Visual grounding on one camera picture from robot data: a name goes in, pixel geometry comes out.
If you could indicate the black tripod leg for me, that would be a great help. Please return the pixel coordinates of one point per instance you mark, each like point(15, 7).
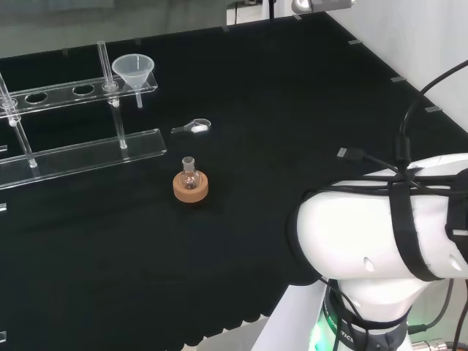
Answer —
point(272, 8)

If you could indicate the grey metal fixture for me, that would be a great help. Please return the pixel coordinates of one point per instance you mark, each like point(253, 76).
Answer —
point(321, 4)

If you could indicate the clear acrylic funnel stand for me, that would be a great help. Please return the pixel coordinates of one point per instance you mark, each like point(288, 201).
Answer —
point(78, 120)

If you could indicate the glass weighing funnel with powder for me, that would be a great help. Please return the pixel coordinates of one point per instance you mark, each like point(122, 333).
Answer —
point(195, 126)

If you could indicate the small glass round-bottom flask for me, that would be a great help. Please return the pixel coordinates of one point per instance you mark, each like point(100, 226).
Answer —
point(190, 175)

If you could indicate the black bench cloth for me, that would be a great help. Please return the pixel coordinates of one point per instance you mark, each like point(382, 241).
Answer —
point(219, 164)

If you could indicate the clear plastic funnel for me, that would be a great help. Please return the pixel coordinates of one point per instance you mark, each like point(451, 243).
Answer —
point(134, 71)

